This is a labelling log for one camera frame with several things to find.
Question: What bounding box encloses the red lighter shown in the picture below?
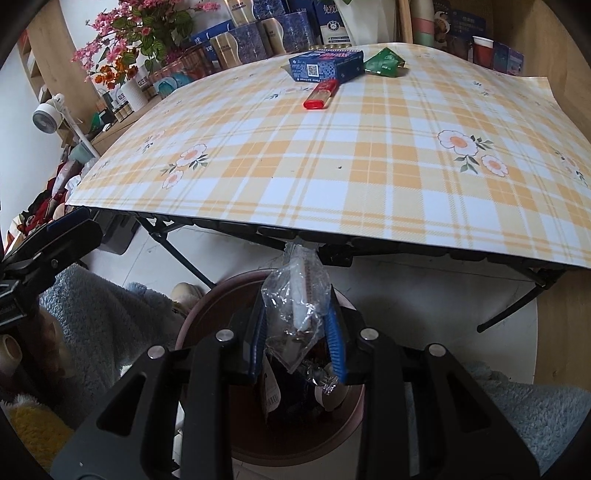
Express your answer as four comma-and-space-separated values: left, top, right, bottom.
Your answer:
303, 79, 340, 110

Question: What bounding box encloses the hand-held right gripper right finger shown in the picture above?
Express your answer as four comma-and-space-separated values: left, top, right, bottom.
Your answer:
323, 284, 541, 480

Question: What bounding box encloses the striped planter with pink flowers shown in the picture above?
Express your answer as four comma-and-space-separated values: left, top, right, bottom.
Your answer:
71, 0, 222, 95

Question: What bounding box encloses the beige slipper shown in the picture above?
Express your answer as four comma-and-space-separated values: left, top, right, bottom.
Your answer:
171, 282, 208, 315

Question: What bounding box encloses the pastel striped roll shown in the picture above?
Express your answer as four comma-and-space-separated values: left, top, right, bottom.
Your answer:
411, 0, 435, 47

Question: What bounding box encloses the clear plastic wrapper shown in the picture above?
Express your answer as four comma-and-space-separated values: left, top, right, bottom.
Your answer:
260, 242, 333, 374

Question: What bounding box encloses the dark storage box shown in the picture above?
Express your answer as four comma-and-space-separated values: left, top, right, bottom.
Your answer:
99, 217, 139, 254

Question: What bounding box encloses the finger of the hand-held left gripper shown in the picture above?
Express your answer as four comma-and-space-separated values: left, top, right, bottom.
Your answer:
0, 207, 103, 296

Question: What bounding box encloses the green packet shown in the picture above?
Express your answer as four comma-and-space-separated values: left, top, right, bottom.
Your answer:
364, 47, 409, 76

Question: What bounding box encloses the grey fleece cloth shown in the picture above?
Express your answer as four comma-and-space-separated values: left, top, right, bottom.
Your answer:
39, 265, 591, 480

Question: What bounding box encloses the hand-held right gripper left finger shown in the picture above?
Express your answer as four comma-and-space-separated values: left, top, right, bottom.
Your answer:
50, 295, 269, 480

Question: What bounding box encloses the white desk fan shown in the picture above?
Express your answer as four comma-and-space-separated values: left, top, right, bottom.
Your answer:
31, 93, 100, 160

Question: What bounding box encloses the dark printed box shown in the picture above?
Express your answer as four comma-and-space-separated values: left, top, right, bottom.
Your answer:
434, 0, 488, 51

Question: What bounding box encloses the wooden wall shelf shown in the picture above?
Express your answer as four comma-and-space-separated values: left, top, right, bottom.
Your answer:
18, 0, 86, 139

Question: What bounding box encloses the row of blue gift boxes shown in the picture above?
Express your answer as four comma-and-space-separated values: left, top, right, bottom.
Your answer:
189, 0, 356, 70

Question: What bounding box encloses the small blue box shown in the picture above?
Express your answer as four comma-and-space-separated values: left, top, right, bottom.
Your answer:
493, 41, 525, 75

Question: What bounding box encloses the white pot with orange flowers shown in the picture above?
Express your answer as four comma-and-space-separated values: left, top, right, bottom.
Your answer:
92, 60, 147, 112

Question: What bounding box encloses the red cup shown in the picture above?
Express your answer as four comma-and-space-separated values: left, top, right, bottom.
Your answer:
473, 37, 495, 68

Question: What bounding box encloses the yellow checked floral tablecloth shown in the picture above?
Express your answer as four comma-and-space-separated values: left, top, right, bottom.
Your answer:
65, 41, 591, 269

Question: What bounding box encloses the black folding table frame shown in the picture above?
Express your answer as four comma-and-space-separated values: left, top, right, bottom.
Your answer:
88, 208, 566, 333

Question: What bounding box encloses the wooden side table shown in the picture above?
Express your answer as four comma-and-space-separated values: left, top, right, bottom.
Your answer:
85, 90, 164, 155

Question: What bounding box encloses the yellow plush toy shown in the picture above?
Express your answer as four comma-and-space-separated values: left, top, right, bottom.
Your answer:
7, 392, 75, 472

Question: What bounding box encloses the pink trash bin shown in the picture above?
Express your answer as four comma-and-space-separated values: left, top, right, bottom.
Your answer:
174, 270, 365, 467

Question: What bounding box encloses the blue cardboard box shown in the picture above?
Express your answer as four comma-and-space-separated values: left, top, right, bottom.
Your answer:
288, 48, 365, 84

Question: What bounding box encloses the pile of plush toys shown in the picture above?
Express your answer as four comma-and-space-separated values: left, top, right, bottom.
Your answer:
9, 157, 93, 241

